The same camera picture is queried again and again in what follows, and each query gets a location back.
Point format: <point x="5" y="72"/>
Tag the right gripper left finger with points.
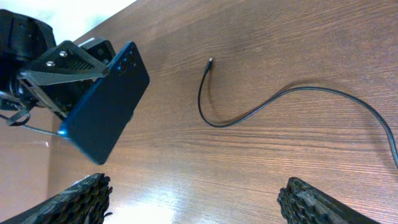
<point x="86" y="201"/>

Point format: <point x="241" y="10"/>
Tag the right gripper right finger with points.
<point x="302" y="203"/>

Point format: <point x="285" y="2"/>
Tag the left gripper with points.
<point x="37" y="72"/>

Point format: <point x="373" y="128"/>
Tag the blue Galaxy smartphone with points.
<point x="96" y="122"/>

